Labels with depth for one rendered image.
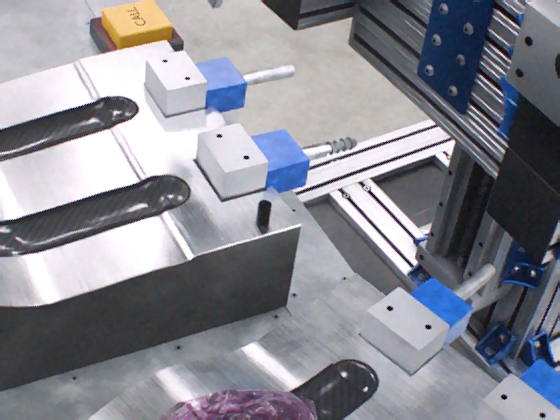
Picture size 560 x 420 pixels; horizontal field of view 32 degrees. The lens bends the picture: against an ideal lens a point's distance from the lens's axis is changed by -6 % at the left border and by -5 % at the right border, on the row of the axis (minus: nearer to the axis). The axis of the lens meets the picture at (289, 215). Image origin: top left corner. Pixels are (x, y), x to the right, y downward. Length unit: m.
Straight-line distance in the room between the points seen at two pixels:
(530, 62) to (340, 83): 1.57
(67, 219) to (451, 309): 0.29
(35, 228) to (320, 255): 0.25
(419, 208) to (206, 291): 1.10
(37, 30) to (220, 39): 1.47
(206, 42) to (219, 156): 1.78
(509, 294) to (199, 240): 0.89
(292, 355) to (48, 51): 0.50
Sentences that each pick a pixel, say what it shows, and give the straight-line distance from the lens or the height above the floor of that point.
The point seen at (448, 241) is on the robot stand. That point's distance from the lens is 1.50.
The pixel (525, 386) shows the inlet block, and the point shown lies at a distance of 0.70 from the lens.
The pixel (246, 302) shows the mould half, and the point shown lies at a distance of 0.79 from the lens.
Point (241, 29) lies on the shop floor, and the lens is 2.60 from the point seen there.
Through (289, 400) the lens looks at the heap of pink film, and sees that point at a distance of 0.65.
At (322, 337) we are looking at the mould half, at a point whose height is 0.86.
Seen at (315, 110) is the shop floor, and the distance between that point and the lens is 2.35.
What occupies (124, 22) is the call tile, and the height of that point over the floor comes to 0.84.
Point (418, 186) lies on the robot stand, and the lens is 1.87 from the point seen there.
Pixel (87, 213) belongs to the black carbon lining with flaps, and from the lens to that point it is 0.76.
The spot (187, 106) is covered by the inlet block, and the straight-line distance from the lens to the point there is 0.84.
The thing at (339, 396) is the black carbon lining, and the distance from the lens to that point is 0.70.
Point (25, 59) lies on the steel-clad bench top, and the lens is 1.07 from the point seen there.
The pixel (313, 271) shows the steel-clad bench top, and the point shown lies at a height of 0.80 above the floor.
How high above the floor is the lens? 1.41
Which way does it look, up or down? 43 degrees down
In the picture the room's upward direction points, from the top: 9 degrees clockwise
